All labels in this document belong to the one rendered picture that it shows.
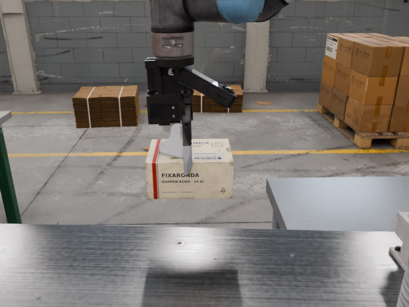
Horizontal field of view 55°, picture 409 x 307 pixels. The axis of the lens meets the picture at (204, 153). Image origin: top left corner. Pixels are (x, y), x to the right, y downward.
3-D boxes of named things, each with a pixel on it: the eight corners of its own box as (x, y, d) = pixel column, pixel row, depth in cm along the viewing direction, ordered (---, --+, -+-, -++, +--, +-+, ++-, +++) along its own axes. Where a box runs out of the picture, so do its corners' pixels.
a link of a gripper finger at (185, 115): (182, 149, 72) (181, 103, 74) (192, 148, 72) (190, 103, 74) (181, 144, 68) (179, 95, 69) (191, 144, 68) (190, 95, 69)
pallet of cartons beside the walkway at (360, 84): (448, 147, 356) (473, 46, 322) (358, 149, 352) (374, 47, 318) (384, 110, 467) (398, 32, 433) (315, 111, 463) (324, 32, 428)
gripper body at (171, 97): (152, 116, 78) (147, 54, 73) (195, 114, 78) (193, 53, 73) (148, 128, 71) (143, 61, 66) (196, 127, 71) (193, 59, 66)
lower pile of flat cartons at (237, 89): (187, 112, 459) (187, 94, 451) (190, 100, 509) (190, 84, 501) (243, 112, 458) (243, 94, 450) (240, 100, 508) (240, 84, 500)
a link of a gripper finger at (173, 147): (159, 175, 71) (159, 126, 73) (192, 175, 71) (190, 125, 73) (158, 173, 68) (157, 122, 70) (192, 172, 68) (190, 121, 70)
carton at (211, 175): (147, 199, 74) (145, 162, 71) (153, 172, 85) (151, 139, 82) (232, 198, 74) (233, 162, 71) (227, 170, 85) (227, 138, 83)
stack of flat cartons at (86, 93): (75, 128, 406) (70, 98, 394) (84, 113, 456) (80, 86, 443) (138, 126, 413) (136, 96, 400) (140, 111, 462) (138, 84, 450)
